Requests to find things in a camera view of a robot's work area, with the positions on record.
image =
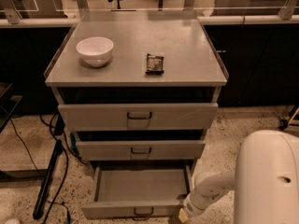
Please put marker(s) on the grey middle drawer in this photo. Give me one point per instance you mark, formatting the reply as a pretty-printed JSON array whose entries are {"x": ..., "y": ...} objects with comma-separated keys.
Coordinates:
[{"x": 140, "y": 150}]

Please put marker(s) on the white horizontal rail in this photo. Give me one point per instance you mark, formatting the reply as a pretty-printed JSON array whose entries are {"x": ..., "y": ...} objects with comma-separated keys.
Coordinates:
[{"x": 211, "y": 20}]

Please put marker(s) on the grey top drawer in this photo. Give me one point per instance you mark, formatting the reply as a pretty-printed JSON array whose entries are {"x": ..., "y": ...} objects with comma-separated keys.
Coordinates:
[{"x": 122, "y": 117}]

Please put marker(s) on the dark side table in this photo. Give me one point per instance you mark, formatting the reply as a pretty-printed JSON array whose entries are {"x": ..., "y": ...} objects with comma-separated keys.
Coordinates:
[{"x": 8, "y": 103}]

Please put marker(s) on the black wheeled cart base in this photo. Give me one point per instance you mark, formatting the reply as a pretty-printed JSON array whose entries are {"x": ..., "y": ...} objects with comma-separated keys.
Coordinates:
[{"x": 291, "y": 120}]

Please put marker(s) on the dark snack packet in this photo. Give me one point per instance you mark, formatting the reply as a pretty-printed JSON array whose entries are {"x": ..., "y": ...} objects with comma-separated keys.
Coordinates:
[{"x": 155, "y": 65}]

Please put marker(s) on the grey drawer cabinet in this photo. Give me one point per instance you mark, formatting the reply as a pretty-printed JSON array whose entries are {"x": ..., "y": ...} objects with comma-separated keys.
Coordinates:
[{"x": 193, "y": 72}]

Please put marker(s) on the white ceramic bowl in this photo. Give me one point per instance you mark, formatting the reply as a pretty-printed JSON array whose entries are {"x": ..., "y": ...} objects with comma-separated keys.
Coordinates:
[{"x": 95, "y": 51}]

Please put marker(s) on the grey drawer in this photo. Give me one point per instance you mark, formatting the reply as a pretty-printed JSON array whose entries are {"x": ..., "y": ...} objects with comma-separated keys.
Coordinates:
[
  {"x": 151, "y": 192},
  {"x": 122, "y": 117},
  {"x": 140, "y": 150}
]

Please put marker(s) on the grey bottom drawer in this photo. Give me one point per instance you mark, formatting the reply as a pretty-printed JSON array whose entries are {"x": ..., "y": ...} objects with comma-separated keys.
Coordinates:
[{"x": 151, "y": 192}]

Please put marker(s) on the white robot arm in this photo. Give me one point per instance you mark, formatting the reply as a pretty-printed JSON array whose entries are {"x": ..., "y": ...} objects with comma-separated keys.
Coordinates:
[{"x": 265, "y": 182}]

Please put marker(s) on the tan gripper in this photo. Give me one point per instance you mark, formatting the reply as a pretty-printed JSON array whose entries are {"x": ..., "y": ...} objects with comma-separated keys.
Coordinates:
[{"x": 192, "y": 205}]

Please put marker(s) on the black floor stand bar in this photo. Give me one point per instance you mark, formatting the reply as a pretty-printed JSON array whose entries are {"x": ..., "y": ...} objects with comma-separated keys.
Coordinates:
[{"x": 42, "y": 195}]

